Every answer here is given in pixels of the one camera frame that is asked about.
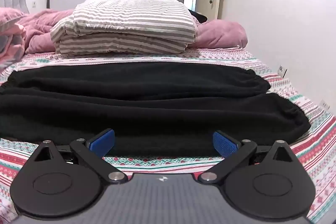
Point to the black pants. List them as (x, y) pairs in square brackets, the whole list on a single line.
[(157, 98)]

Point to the patterned bed sheet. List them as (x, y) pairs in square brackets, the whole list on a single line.
[(302, 161)]

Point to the light pink cloth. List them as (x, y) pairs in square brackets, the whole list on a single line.
[(10, 41)]

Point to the white wall socket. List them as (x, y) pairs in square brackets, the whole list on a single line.
[(282, 70), (324, 104)]

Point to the pink pillow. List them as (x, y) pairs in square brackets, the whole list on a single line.
[(9, 18)]

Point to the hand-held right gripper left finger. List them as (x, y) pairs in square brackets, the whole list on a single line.
[(103, 144)]

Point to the striped folded duvet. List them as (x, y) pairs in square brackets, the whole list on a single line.
[(126, 24)]

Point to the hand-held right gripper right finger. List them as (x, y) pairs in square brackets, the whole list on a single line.
[(223, 144)]

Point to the dark cloth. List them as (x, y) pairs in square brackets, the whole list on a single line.
[(199, 16)]

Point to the pink blanket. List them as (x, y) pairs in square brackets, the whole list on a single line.
[(223, 35)]

